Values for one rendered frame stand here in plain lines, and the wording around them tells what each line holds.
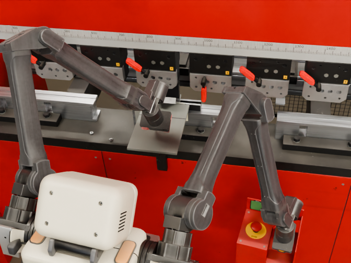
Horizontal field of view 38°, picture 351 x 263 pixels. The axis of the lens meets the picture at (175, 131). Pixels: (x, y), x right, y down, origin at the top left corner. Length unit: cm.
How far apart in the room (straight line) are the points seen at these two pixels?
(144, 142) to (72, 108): 42
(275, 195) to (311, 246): 78
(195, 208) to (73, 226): 29
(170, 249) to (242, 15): 80
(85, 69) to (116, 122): 65
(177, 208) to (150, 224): 109
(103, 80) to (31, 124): 26
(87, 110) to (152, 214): 56
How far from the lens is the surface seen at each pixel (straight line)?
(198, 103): 197
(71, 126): 212
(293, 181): 200
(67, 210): 120
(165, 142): 181
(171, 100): 188
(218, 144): 132
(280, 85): 182
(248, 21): 168
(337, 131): 198
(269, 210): 161
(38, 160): 139
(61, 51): 144
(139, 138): 183
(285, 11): 166
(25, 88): 138
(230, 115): 136
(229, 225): 225
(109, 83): 153
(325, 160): 196
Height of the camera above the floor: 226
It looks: 43 degrees down
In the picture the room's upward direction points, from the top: 4 degrees counter-clockwise
